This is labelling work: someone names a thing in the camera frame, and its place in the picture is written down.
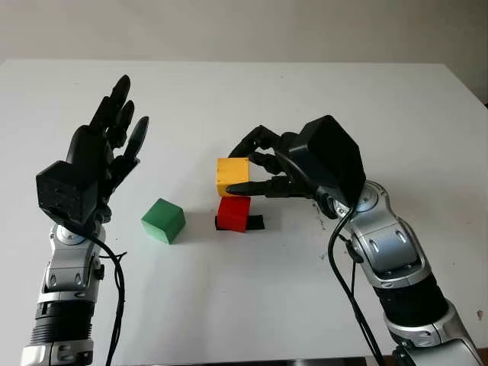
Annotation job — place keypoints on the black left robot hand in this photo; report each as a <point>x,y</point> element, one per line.
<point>89,145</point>

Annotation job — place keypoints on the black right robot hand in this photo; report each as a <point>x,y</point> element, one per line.
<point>284,188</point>

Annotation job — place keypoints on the yellow block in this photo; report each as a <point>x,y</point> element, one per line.
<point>232,171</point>

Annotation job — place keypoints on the red block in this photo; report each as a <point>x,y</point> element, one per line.
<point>233,213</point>

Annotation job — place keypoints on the green block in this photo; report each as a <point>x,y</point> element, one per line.
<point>162,219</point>

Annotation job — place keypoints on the black tape strip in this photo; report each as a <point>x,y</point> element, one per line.
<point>256,223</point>

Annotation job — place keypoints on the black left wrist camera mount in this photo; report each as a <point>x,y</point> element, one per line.
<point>65,190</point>

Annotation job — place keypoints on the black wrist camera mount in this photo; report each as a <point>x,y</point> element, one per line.
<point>65,190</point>
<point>331,156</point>

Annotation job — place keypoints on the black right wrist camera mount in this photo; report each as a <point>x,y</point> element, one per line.
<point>331,156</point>

